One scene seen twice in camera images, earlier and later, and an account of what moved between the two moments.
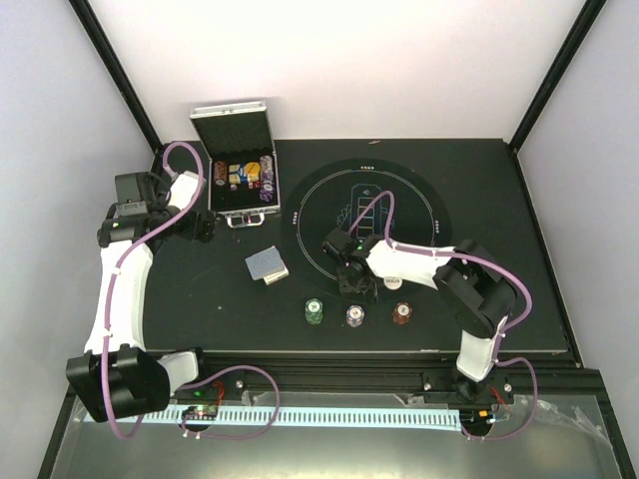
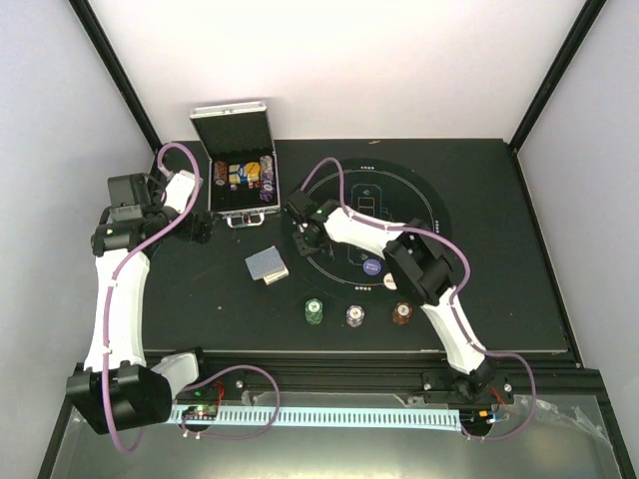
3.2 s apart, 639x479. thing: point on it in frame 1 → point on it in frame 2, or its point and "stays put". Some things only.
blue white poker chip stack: x=354 y=315 stays put
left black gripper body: x=191 y=231 stays put
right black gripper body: x=353 y=285 → x=310 y=245
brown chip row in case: x=220 y=173 stays put
